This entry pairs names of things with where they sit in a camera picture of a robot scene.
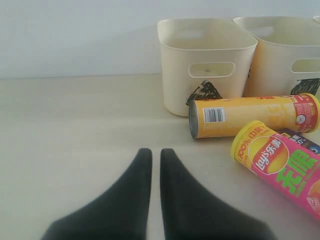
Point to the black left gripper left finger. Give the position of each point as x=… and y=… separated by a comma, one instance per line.
x=120, y=213

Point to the yellow chips can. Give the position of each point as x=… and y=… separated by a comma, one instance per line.
x=226, y=117

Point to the cream bin with triangle mark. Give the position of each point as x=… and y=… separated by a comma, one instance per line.
x=193, y=50

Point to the purple juice carton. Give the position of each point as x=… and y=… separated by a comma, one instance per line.
x=300, y=140

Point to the cream bin with square mark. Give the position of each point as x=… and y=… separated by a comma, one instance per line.
x=286, y=60

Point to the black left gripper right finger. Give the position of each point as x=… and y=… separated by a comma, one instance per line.
x=191, y=212

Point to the cream bin with circle mark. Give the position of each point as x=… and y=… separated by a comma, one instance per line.
x=316, y=19

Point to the pink Lay's chips can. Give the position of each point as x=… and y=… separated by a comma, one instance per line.
x=288, y=167

